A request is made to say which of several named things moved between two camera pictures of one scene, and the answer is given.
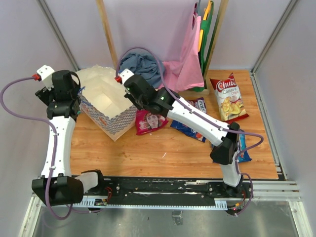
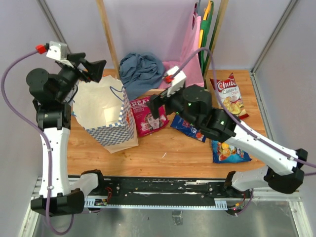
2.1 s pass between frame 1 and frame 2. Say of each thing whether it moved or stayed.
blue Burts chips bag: stayed
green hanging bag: stayed
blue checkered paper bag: moved
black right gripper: moved
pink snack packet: stayed
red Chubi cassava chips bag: stayed
